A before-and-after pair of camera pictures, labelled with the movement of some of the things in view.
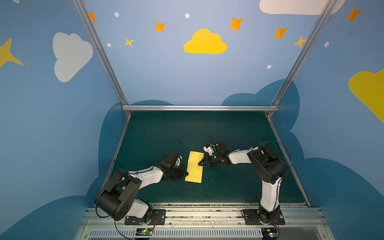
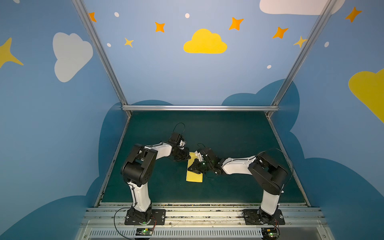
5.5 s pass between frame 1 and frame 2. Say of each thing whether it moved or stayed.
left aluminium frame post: stayed
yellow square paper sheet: stayed
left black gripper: moved
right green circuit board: stayed
